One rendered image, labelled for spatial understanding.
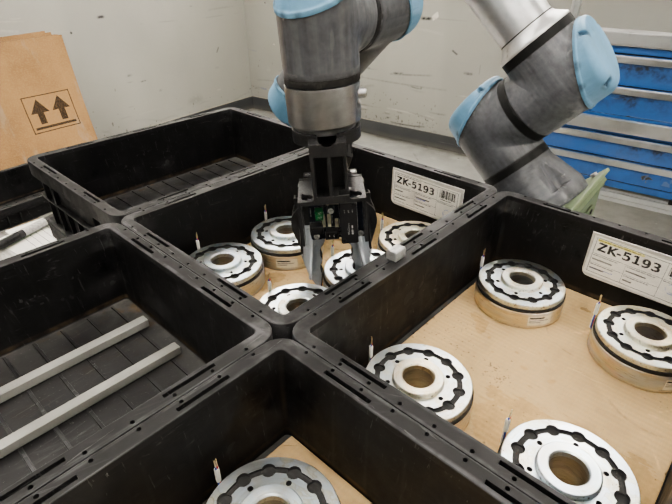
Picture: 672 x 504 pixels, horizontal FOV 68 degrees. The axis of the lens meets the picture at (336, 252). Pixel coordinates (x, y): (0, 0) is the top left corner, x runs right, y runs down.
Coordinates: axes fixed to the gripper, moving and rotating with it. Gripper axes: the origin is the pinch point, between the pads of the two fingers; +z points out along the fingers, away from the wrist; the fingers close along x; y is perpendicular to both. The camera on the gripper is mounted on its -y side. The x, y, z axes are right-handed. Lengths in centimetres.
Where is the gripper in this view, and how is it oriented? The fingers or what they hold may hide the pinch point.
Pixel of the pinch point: (338, 273)
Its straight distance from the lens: 63.5
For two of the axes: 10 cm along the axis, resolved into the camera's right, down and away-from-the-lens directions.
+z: 0.7, 8.5, 5.2
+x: 10.0, -0.8, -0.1
